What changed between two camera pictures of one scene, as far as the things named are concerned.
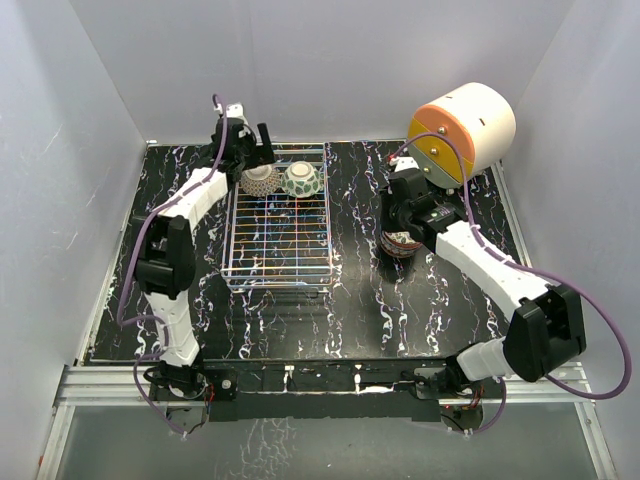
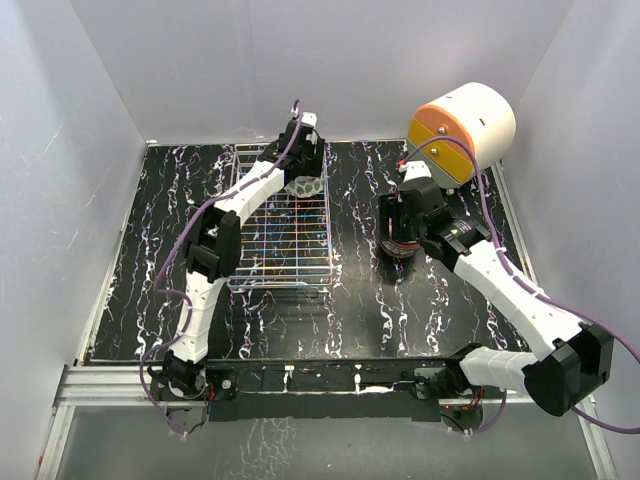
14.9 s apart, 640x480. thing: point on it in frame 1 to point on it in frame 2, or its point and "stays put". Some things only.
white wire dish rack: [280, 244] stays put
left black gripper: [263, 154] to [315, 153]
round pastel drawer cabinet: [477, 118] stays put
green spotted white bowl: [301, 179] stays put
